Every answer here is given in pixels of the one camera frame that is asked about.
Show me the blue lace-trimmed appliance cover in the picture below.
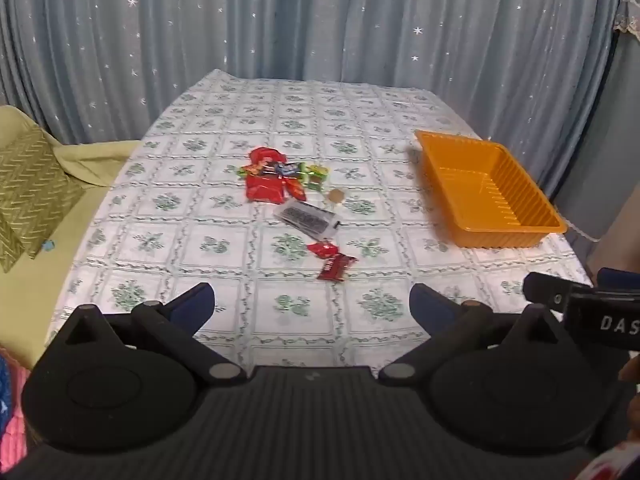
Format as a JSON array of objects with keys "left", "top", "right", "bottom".
[{"left": 547, "top": 0, "right": 640, "bottom": 243}]

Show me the person's right hand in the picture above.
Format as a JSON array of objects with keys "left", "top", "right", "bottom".
[{"left": 618, "top": 352, "right": 640, "bottom": 441}]

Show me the light green sheet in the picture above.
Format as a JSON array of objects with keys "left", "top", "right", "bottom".
[{"left": 0, "top": 105, "right": 147, "bottom": 363}]

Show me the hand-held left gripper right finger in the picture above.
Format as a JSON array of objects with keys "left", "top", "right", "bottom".
[{"left": 379, "top": 283, "right": 576, "bottom": 386}]

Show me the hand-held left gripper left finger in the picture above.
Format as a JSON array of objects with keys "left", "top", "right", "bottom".
[{"left": 47, "top": 282, "right": 247, "bottom": 386}]

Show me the large red snack packet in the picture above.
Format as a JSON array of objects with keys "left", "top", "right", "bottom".
[{"left": 245, "top": 169, "right": 287, "bottom": 206}]

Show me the floral checked tablecloth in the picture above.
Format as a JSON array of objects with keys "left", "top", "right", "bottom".
[{"left": 45, "top": 69, "right": 593, "bottom": 377}]

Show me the orange plastic tray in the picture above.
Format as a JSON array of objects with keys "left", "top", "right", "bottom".
[{"left": 414, "top": 130, "right": 568, "bottom": 250}]

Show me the blue star-print curtain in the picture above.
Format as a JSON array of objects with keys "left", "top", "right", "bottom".
[{"left": 0, "top": 0, "right": 626, "bottom": 143}]

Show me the round red snack pouch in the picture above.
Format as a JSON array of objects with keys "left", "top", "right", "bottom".
[{"left": 249, "top": 146, "right": 287, "bottom": 167}]

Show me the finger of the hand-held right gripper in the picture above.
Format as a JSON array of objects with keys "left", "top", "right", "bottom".
[
  {"left": 595, "top": 267, "right": 640, "bottom": 292},
  {"left": 522, "top": 271, "right": 572, "bottom": 314}
]

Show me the black and silver snack packet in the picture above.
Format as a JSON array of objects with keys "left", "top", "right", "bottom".
[{"left": 274, "top": 198, "right": 342, "bottom": 241}]

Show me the red bar snack packet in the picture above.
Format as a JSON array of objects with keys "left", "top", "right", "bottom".
[{"left": 317, "top": 253, "right": 359, "bottom": 282}]

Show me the green zigzag cushion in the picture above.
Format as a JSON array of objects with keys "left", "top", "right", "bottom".
[{"left": 0, "top": 124, "right": 85, "bottom": 274}]

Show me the small red candy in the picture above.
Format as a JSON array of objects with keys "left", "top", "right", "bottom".
[{"left": 307, "top": 240, "right": 341, "bottom": 261}]

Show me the pink blanket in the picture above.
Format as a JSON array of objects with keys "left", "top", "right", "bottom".
[{"left": 0, "top": 345, "right": 32, "bottom": 480}]

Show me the yellow-green and brown snack packet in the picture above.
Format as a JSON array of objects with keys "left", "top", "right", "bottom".
[{"left": 301, "top": 163, "right": 332, "bottom": 187}]

